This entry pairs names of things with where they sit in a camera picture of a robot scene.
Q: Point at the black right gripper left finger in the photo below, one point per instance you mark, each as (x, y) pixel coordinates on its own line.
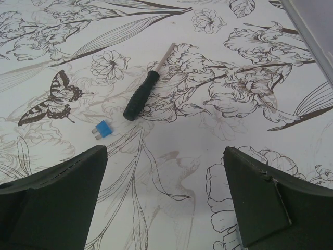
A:
(53, 209)

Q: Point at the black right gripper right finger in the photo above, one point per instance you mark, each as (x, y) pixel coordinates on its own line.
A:
(275, 210)

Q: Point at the aluminium frame rail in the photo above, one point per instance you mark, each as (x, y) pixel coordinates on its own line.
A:
(313, 20)

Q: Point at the blue blade fuse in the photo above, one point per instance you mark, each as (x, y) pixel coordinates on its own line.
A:
(102, 130)

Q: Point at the black handled screwdriver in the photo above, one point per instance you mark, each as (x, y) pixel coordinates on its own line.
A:
(140, 96)

